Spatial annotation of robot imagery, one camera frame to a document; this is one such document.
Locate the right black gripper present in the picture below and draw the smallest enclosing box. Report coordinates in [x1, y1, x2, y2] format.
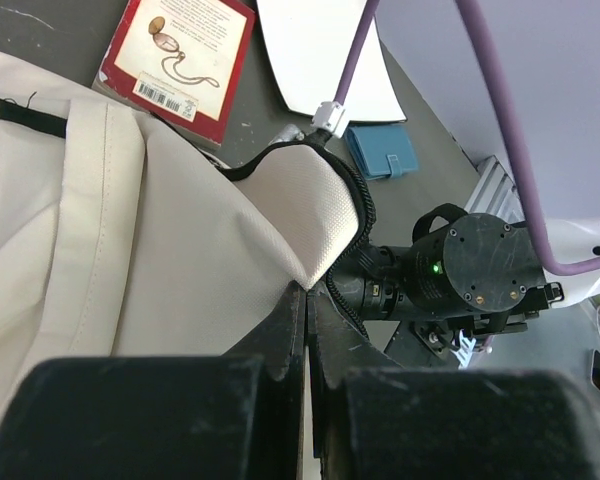
[327, 244, 413, 322]

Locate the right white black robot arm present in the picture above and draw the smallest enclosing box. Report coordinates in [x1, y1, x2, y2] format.
[326, 204, 600, 368]

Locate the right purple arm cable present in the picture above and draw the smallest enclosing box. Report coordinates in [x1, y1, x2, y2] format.
[332, 0, 600, 276]

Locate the cream canvas student backpack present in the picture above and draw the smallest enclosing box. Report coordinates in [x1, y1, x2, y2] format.
[0, 52, 364, 421]

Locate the white square notebook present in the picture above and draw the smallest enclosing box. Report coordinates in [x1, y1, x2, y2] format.
[256, 0, 405, 122]

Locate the small blue notebook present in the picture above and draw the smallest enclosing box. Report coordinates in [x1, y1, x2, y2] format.
[344, 124, 419, 180]

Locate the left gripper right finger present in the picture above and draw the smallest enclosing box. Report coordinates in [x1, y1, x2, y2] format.
[307, 292, 600, 479]

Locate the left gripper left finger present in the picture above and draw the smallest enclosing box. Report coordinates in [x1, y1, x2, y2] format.
[0, 283, 306, 479]

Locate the red cover book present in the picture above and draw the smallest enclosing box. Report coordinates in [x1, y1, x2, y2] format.
[92, 0, 256, 150]

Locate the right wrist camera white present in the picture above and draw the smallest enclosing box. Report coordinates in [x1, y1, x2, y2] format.
[311, 101, 350, 138]

